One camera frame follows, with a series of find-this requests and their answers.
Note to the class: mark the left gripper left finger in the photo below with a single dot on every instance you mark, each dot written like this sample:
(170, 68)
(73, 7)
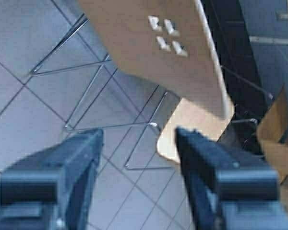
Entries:
(52, 189)

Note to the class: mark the wooden chair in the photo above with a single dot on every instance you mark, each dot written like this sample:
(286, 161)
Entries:
(272, 134)
(167, 42)

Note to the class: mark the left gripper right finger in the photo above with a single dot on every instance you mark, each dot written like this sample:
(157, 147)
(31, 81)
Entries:
(228, 188)

